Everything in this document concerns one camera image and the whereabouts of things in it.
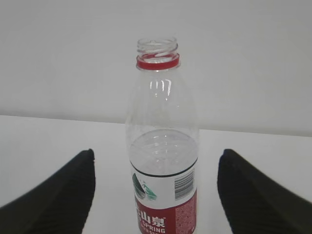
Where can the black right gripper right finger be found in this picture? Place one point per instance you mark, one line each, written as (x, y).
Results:
(255, 204)

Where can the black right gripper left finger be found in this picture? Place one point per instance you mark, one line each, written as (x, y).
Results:
(59, 205)

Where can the clear water bottle red label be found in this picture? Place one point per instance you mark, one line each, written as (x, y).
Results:
(162, 141)

